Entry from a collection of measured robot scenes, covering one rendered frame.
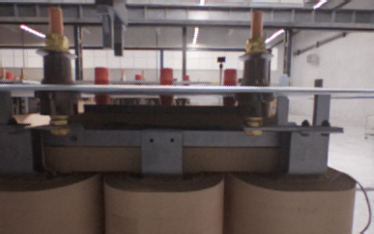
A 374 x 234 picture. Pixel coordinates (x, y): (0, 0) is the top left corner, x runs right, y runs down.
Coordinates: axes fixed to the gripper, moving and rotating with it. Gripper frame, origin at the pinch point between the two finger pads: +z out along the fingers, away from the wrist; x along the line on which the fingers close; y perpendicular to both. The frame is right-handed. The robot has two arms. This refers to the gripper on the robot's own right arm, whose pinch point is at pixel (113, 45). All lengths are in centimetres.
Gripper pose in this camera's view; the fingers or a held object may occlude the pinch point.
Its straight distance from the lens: 62.9
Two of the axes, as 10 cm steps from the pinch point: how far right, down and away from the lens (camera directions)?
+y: 10.0, 0.1, 0.2
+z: -0.1, 10.0, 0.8
